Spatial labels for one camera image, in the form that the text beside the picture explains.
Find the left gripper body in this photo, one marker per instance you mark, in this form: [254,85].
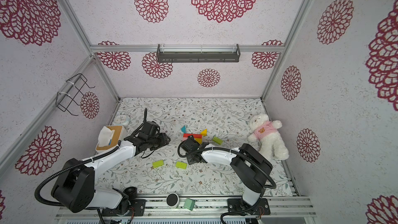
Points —
[157,142]

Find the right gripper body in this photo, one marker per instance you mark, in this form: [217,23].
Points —
[189,144]

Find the yellow rectangular block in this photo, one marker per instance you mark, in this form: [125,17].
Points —
[199,141]

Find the green block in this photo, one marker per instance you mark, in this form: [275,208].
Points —
[181,165]
[217,140]
[158,164]

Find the red block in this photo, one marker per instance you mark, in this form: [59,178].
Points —
[186,135]
[197,136]

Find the yellow triangular block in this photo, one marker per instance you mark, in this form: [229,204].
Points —
[204,132]

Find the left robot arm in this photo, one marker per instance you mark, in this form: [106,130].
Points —
[74,186]

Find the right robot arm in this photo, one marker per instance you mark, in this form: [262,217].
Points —
[248,164]

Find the tissue box wooden lid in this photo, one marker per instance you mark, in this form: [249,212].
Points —
[109,137]

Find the small white bowl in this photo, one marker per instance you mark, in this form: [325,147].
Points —
[123,120]

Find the white teddy bear pink shirt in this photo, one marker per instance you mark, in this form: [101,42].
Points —
[266,132]

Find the green cube on rail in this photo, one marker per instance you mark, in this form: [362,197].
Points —
[189,204]

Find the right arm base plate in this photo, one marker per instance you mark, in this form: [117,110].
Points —
[240,207]

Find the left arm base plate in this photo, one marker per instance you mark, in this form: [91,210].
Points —
[133,207]

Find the black wall shelf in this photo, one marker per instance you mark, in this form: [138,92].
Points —
[198,55]

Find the black wire wall rack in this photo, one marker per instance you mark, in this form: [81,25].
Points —
[64,99]

